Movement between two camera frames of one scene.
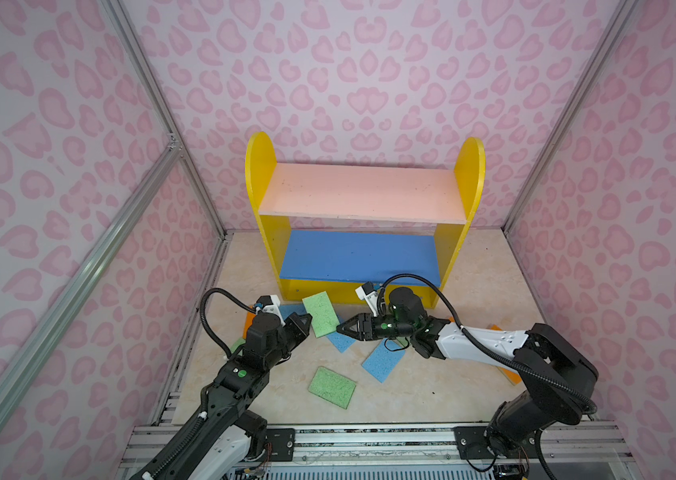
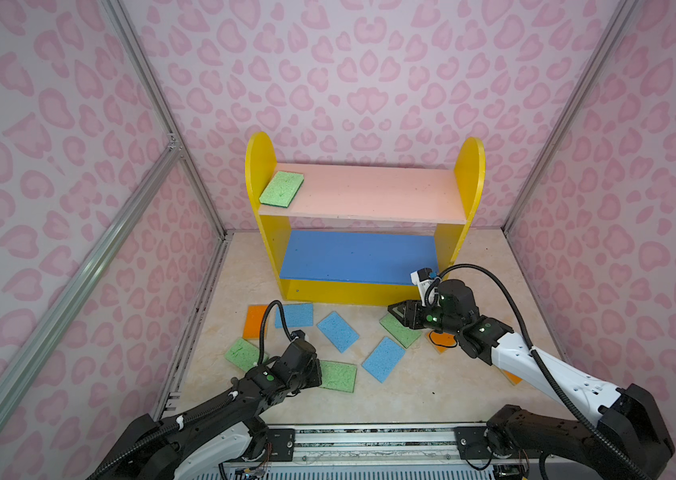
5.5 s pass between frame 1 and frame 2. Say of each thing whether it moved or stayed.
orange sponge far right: stayed
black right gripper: moved
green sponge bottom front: moved
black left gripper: moved
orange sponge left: stayed
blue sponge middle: stayed
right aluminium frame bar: stayed
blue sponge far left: stayed
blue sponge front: stayed
